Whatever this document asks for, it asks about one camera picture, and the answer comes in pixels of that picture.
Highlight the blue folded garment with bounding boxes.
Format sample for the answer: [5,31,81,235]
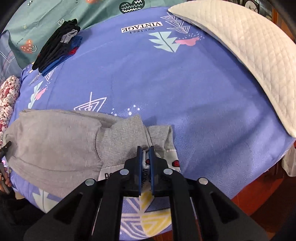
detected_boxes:
[39,36,83,76]

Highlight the grey sweatpants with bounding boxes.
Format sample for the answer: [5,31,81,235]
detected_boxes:
[3,109,179,198]

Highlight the black folded garment yellow logo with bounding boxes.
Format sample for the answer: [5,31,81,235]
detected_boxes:
[32,19,80,70]

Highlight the purple printed bed sheet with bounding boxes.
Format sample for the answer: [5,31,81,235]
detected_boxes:
[12,8,293,198]

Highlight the red folded garment bottom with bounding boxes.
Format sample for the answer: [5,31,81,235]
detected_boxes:
[68,47,78,56]

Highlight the blue plaid striped cloth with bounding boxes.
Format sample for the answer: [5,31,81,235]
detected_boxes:
[0,30,22,85]

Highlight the grey folded garment in stack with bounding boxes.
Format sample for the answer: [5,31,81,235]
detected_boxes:
[60,29,78,44]

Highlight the red white floral pillow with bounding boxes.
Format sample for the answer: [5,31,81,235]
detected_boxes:
[0,75,21,145]

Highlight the white quilted pillow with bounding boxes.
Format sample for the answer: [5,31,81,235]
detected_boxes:
[168,1,295,137]

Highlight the person left hand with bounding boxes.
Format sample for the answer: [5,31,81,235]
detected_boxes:
[0,167,12,192]

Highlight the dark navy folded garment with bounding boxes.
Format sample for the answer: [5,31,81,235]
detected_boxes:
[38,42,71,73]

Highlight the teal heart print blanket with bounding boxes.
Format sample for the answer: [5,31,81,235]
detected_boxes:
[5,0,179,68]

